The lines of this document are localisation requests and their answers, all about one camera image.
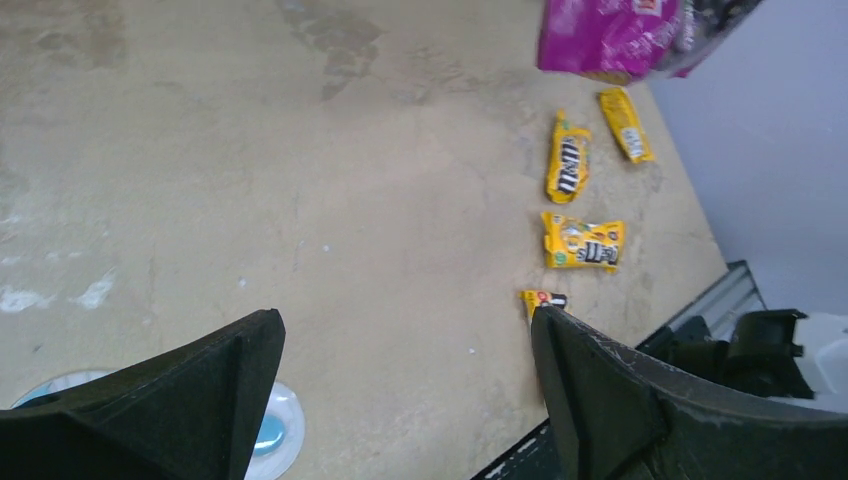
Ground purple grape candy bag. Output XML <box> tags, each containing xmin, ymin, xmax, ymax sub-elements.
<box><xmin>536</xmin><ymin>0</ymin><xmax>761</xmax><ymax>86</ymax></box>

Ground yellow M&M bag top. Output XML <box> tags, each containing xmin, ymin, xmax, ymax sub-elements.
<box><xmin>545</xmin><ymin>109</ymin><xmax>592</xmax><ymax>204</ymax></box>

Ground blue toy blister pack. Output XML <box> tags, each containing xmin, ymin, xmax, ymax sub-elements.
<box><xmin>11</xmin><ymin>370</ymin><xmax>305</xmax><ymax>480</ymax></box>

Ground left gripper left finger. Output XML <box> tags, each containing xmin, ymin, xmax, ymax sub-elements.
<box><xmin>1</xmin><ymin>309</ymin><xmax>286</xmax><ymax>479</ymax></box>

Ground yellow M&M bag middle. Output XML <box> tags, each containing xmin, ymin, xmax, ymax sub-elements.
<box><xmin>540</xmin><ymin>212</ymin><xmax>627</xmax><ymax>273</ymax></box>

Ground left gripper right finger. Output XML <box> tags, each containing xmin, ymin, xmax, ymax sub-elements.
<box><xmin>531</xmin><ymin>306</ymin><xmax>847</xmax><ymax>479</ymax></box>

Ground small yellow candy packet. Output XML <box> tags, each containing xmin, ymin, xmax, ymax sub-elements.
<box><xmin>598</xmin><ymin>87</ymin><xmax>655</xmax><ymax>164</ymax></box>

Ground yellow m&m bag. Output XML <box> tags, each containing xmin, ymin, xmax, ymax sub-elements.
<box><xmin>519</xmin><ymin>290</ymin><xmax>568</xmax><ymax>323</ymax></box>
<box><xmin>545</xmin><ymin>109</ymin><xmax>592</xmax><ymax>204</ymax></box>
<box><xmin>540</xmin><ymin>212</ymin><xmax>627</xmax><ymax>273</ymax></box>

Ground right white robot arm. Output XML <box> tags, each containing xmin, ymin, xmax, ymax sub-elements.
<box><xmin>722</xmin><ymin>309</ymin><xmax>847</xmax><ymax>414</ymax></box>

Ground yellow M&M bag bottom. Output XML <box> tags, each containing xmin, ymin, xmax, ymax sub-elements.
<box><xmin>519</xmin><ymin>290</ymin><xmax>568</xmax><ymax>323</ymax></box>

